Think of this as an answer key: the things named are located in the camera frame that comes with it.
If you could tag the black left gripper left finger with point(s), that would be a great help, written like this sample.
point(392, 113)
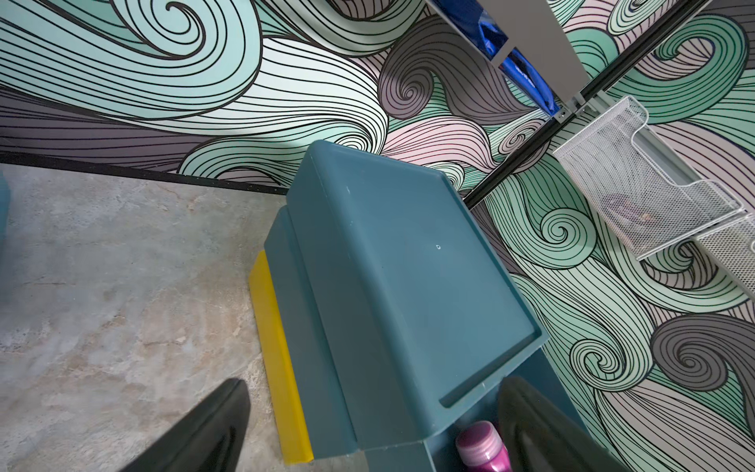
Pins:
point(209, 438)

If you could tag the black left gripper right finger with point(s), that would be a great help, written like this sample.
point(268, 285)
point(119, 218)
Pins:
point(539, 437)

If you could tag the magenta paint can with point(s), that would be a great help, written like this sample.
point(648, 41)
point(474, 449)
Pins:
point(481, 448)

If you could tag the teal drawer cabinet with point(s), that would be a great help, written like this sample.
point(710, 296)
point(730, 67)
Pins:
point(386, 318)

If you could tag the blue plastic box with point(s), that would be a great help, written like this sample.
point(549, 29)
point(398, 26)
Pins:
point(5, 200)

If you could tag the clear wall bin large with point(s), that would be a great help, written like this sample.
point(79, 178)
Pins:
point(646, 193)

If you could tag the clear wall bin small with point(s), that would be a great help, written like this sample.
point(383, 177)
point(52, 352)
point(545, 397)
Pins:
point(731, 246)

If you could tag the black corner frame post right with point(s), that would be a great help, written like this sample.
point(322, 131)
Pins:
point(680, 13)

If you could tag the black wall shelf basket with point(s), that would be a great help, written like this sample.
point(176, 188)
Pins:
point(524, 41)

